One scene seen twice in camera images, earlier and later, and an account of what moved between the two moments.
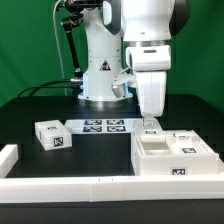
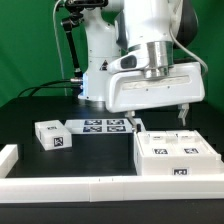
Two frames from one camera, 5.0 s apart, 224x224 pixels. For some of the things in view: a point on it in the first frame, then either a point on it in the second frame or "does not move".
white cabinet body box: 175,153 does not move
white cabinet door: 140,130 -> 159,143
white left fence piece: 9,155 does not move
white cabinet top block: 53,135 does not move
